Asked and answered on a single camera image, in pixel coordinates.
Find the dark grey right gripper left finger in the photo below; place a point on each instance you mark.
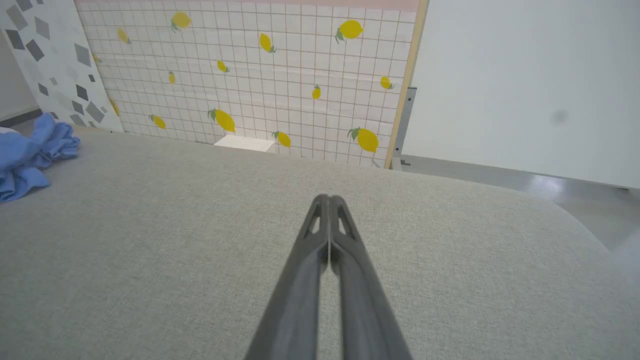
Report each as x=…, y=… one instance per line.
x=295, y=300

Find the small white box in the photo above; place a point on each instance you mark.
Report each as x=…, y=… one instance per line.
x=245, y=143

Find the grey terrazzo pattern panel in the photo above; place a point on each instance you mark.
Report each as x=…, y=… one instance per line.
x=50, y=60

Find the grey metal bracket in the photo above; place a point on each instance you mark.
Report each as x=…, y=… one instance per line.
x=402, y=125

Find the grey fabric sofa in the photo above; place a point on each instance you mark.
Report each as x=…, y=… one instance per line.
x=150, y=250

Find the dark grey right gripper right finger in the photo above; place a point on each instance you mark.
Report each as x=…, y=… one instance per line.
x=365, y=310

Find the white and blue long-sleeve shirt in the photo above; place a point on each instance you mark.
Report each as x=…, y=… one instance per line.
x=25, y=155

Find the plain white partition panel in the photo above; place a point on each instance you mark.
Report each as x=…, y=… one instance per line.
x=525, y=75

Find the lemon print tile panel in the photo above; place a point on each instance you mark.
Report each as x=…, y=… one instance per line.
x=250, y=75

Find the light wooden edge strip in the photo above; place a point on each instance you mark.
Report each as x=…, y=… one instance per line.
x=407, y=75

